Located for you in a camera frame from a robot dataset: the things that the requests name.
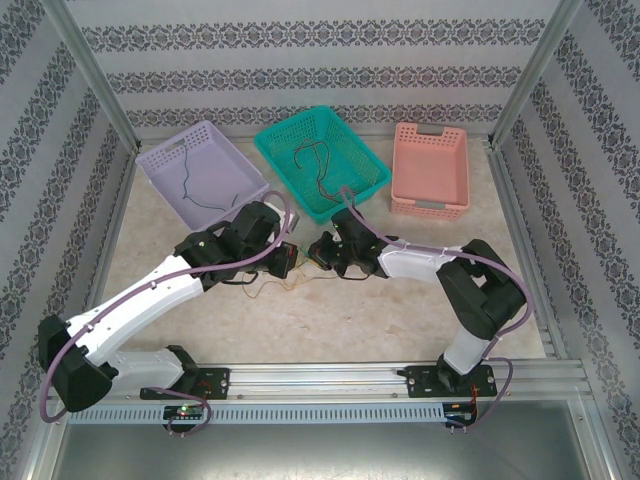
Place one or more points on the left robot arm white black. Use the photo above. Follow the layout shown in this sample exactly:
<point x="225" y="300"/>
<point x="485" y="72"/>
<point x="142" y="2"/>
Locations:
<point x="150" y="295"/>

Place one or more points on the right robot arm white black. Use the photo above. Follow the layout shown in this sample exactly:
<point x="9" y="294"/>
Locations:
<point x="415" y="262"/>

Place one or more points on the purple plastic basket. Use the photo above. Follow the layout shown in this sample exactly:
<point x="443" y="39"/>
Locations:
<point x="215" y="165"/>

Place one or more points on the teal plastic basket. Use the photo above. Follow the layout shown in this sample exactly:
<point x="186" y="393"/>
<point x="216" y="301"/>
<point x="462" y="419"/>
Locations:
<point x="350" y="160"/>

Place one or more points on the pink plastic basket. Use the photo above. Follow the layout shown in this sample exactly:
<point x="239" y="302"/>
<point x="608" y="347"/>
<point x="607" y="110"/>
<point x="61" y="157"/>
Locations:
<point x="430" y="170"/>

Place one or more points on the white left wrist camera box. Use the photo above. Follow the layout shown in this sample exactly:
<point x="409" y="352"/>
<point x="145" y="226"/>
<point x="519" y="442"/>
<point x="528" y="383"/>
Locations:
<point x="285" y="215"/>

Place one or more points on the aluminium mounting rail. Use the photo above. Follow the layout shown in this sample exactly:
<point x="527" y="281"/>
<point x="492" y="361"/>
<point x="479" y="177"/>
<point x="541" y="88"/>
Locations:
<point x="310" y="380"/>

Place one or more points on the aluminium side rail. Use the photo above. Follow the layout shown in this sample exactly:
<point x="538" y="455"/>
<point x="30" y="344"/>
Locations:
<point x="510" y="200"/>
<point x="121" y="200"/>

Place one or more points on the aluminium frame post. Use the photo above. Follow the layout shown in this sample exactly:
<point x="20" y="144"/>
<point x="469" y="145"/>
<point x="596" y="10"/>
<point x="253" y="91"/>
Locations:
<point x="532" y="75"/>
<point x="94" y="75"/>

